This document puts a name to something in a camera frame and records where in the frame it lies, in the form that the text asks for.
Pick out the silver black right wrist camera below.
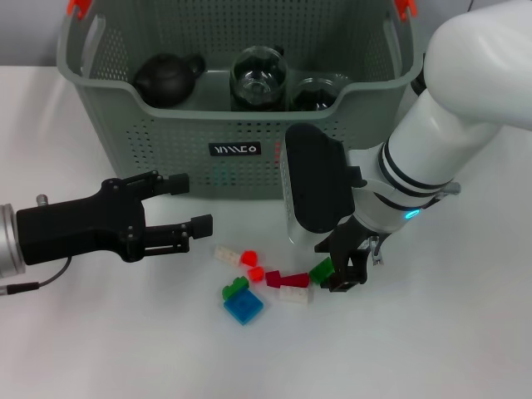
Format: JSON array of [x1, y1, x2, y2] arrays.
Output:
[[278, 122, 363, 247]]

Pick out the dark red toy brick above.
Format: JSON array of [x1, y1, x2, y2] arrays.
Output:
[[264, 269, 311, 289]]

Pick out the blue square toy brick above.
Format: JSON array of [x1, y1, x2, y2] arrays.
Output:
[[223, 288, 266, 326]]

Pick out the grey-green perforated storage bin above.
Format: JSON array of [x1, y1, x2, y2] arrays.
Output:
[[56, 0, 421, 200]]

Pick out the glass teacup black handle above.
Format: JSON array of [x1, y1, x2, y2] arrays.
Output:
[[290, 76, 346, 112], [230, 82, 288, 112]]

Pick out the white two-stud toy brick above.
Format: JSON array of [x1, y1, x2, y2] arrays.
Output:
[[278, 286, 314, 306]]

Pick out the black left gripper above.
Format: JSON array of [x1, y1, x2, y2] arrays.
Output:
[[16, 170, 214, 266]]

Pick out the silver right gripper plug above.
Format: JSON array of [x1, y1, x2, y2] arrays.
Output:
[[369, 235, 386, 265]]

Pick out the black bin logo label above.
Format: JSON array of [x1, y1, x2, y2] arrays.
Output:
[[209, 141, 262, 159]]

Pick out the round glass jar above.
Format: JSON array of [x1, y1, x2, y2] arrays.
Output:
[[229, 44, 288, 99]]

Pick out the small white toy brick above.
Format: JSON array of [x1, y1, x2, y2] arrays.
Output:
[[214, 244, 244, 265]]

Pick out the orange bin handle clip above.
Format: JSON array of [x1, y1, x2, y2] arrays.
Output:
[[394, 0, 417, 22], [68, 0, 91, 20]]

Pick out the left arm cable with plug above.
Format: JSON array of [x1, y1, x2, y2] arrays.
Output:
[[0, 257, 74, 294]]

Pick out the small green toy brick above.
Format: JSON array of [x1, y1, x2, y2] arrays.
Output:
[[221, 276, 249, 301]]

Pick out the black clay teapot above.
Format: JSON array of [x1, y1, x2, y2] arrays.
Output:
[[132, 52, 207, 108]]

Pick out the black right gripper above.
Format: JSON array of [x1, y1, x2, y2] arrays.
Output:
[[313, 214, 391, 294]]

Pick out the green rectangular toy brick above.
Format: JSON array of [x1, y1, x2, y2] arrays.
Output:
[[308, 256, 336, 286]]

